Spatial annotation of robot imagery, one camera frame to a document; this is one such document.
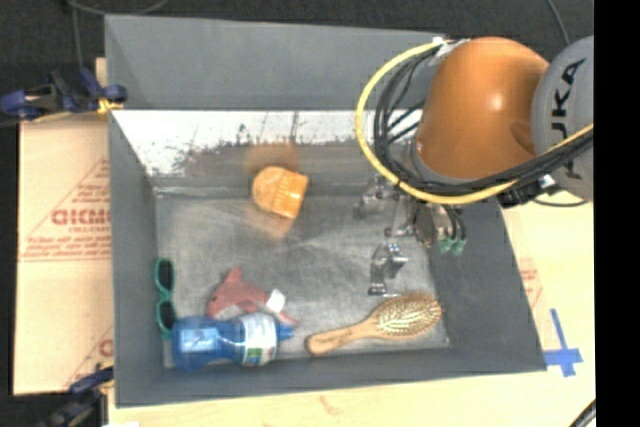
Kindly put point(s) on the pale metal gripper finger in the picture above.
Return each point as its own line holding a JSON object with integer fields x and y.
{"x": 382, "y": 265}
{"x": 371, "y": 197}

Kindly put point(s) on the grey metal bin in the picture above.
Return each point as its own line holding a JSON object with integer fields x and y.
{"x": 325, "y": 80}

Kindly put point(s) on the blue plastic bottle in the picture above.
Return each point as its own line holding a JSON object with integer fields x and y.
{"x": 210, "y": 340}

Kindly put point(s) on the wooden hairbrush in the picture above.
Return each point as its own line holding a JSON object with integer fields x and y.
{"x": 400, "y": 317}

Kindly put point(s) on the green sunglasses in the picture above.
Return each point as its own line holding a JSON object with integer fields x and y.
{"x": 165, "y": 275}

